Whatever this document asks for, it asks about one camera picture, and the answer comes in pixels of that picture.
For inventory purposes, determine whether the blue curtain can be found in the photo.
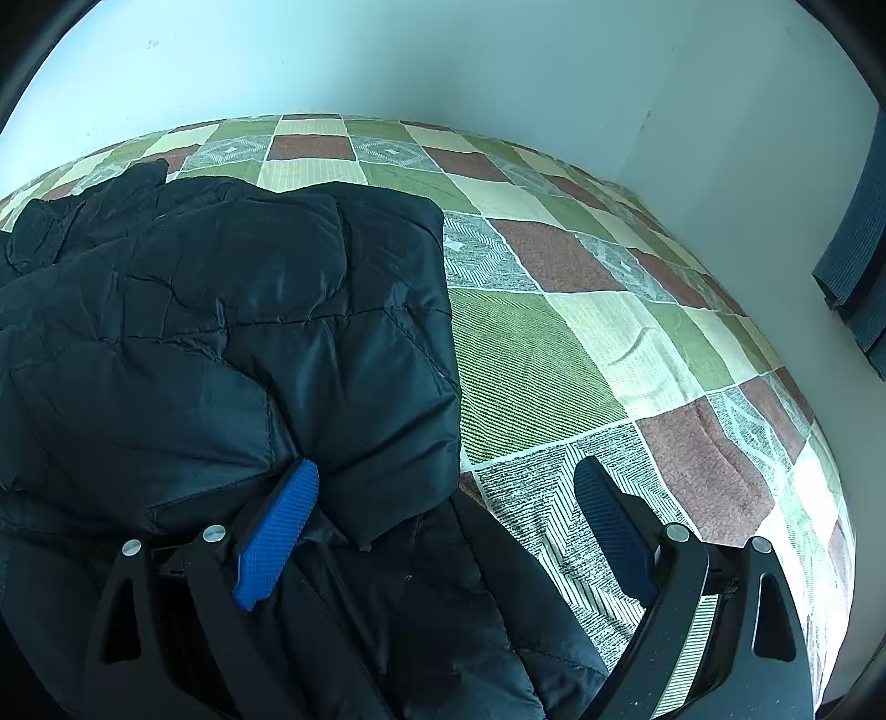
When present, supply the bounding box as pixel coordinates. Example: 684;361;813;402
812;110;886;378

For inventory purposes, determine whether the black puffer jacket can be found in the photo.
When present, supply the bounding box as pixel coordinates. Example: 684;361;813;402
2;161;607;718

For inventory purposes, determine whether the checkered patchwork bedspread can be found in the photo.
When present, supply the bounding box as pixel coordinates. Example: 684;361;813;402
2;114;854;716

